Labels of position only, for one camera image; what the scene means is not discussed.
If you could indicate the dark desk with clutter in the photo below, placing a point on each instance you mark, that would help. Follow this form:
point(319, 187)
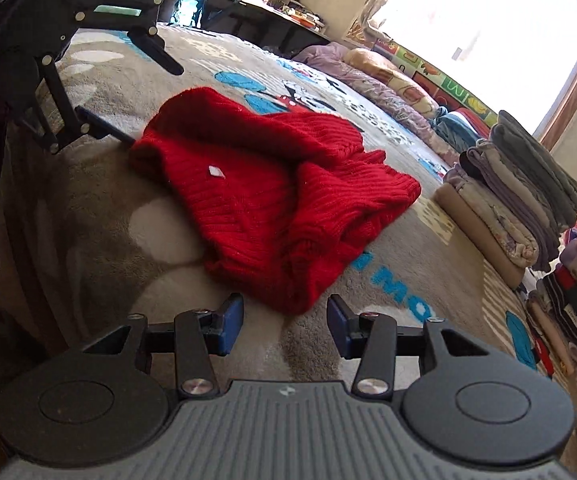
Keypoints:
point(269, 24)

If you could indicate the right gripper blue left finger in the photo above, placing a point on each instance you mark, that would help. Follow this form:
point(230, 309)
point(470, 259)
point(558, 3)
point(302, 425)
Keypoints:
point(222, 326)

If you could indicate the right stack of folded clothes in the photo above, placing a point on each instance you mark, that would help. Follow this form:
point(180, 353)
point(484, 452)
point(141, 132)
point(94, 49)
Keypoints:
point(573, 299)

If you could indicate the red knit sweater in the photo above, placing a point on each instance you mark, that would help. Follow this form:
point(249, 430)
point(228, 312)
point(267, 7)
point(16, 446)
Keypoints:
point(282, 202)

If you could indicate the stack of folded clothes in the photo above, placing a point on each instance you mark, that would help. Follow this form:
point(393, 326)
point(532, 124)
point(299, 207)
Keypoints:
point(511, 199)
point(573, 299)

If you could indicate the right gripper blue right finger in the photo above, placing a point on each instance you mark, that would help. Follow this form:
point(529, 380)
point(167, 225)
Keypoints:
point(349, 331)

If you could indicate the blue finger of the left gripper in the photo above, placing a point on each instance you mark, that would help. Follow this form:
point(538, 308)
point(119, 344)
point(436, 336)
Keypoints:
point(97, 127)
point(153, 46)

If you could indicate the purple floral quilt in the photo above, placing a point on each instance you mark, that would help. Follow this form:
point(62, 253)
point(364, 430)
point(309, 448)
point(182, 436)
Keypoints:
point(329, 60)

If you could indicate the blue folded blanket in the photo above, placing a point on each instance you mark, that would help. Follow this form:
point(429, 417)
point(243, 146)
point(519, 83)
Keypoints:
point(456, 129)

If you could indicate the yellow patterned pillow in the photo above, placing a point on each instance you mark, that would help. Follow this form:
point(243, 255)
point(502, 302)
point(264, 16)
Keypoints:
point(381, 69)

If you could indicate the colourful alphabet headboard mat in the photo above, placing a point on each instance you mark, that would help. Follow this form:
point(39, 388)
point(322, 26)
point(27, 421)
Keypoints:
point(441, 87)

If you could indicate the left stack of folded clothes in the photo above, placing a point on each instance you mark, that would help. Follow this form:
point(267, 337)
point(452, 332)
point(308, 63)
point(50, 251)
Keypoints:
point(511, 199)

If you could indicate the Mickey Mouse grey blanket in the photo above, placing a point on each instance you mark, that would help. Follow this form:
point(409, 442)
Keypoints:
point(451, 384)

